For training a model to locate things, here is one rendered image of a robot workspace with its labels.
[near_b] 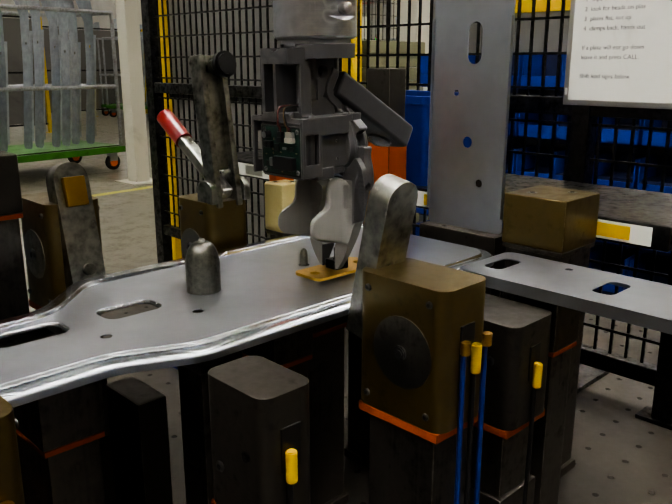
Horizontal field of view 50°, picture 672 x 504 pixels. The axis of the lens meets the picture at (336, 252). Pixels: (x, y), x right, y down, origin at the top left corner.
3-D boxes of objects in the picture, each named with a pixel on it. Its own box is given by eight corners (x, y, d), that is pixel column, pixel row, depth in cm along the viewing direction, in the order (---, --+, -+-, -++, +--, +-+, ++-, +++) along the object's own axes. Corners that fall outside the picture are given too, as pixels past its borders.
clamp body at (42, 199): (77, 536, 80) (42, 206, 71) (37, 495, 88) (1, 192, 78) (131, 511, 85) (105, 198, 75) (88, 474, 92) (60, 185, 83)
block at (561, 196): (542, 492, 88) (566, 200, 79) (487, 466, 93) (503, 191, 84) (575, 467, 93) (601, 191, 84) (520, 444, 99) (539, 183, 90)
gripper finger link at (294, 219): (269, 266, 71) (269, 175, 68) (313, 254, 75) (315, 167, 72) (289, 275, 69) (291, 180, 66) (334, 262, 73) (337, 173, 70)
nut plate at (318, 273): (319, 282, 68) (319, 270, 68) (293, 274, 71) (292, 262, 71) (379, 265, 74) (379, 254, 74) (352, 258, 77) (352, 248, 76)
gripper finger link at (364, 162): (328, 220, 70) (322, 130, 68) (341, 217, 71) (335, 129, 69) (363, 225, 67) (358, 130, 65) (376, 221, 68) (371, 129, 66)
